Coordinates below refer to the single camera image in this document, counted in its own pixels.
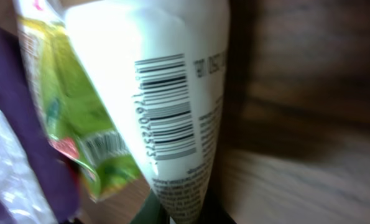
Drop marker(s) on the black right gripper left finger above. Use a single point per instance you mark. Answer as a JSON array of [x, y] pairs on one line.
[[151, 212]]

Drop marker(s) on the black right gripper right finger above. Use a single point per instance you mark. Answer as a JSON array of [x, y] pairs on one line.
[[213, 211]]

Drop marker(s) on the green snack pouch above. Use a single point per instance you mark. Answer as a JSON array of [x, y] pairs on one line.
[[71, 113]]

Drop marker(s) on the white tube gold cap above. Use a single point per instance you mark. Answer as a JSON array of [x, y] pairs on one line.
[[159, 67]]

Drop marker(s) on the purple snack packet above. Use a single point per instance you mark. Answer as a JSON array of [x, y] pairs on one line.
[[51, 168]]

